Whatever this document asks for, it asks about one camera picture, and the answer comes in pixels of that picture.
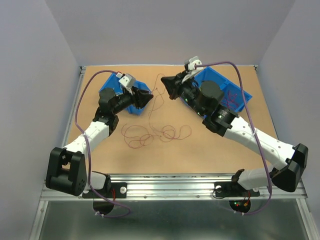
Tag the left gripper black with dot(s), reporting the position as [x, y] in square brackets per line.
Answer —
[139, 97]

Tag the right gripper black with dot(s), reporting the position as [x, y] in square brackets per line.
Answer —
[174, 84]

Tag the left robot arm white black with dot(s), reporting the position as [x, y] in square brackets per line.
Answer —
[67, 172]

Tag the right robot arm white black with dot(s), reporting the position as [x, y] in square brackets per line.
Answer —
[288, 162]

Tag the small blue bin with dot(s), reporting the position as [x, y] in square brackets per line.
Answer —
[113, 82]

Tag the large divided blue bin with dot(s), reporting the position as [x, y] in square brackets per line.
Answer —
[232, 93]

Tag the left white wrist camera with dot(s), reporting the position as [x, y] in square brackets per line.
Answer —
[126, 80]

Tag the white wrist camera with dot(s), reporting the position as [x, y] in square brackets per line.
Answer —
[126, 80]
[192, 68]

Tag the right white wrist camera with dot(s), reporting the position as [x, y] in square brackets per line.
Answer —
[192, 68]

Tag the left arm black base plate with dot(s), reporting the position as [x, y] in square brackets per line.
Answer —
[111, 189]

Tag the aluminium frame rails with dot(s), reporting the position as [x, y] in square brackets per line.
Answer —
[169, 191]

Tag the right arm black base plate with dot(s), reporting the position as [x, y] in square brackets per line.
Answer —
[228, 189]

